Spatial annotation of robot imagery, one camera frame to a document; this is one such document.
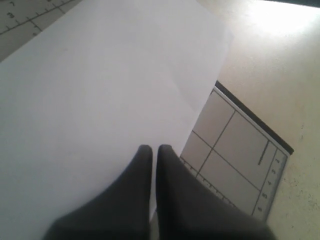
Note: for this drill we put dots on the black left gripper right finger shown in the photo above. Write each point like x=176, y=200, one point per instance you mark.
x=187, y=210

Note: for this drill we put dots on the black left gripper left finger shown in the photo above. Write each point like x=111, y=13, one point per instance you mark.
x=121, y=212

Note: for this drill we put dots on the grey metal paper cutter base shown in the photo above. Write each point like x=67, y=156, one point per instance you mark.
x=230, y=150

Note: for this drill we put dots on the white paper sheet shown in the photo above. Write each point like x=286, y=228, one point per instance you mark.
x=78, y=100

